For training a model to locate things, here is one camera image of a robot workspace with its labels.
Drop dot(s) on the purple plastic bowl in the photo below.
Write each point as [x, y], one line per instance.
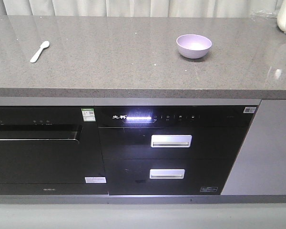
[193, 46]

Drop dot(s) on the white plastic spoon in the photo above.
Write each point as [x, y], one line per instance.
[43, 46]

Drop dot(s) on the black drawer sterilizer cabinet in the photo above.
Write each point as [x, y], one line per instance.
[125, 135]

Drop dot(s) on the grey cabinet door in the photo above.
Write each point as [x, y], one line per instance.
[260, 167]

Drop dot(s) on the clear plastic wrap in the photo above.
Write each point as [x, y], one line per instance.
[264, 14]

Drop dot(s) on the white curtain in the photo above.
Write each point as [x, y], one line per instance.
[139, 8]

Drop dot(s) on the upper silver drawer handle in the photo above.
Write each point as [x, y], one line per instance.
[171, 141]

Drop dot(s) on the silver drawer handle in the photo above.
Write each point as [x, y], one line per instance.
[171, 141]
[167, 173]

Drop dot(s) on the lower silver drawer handle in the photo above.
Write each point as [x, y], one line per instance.
[167, 173]

